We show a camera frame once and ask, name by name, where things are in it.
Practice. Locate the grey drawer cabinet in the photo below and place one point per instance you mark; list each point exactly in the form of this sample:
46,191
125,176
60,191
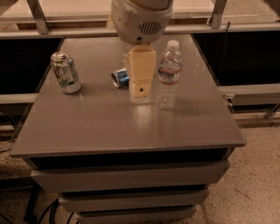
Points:
113,160

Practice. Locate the blue silver energy drink can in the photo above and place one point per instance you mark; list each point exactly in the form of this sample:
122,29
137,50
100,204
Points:
120,78

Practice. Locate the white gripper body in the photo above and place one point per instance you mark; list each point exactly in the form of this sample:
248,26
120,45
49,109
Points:
136,24

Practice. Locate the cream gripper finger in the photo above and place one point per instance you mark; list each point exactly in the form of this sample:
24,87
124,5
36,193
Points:
140,69

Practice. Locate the metal window frame railing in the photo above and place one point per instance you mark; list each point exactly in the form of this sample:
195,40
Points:
37,19

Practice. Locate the green white 7up can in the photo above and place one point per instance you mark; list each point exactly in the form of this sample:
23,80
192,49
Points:
65,71

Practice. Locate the clear plastic water bottle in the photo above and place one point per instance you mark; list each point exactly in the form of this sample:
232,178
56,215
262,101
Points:
169,69

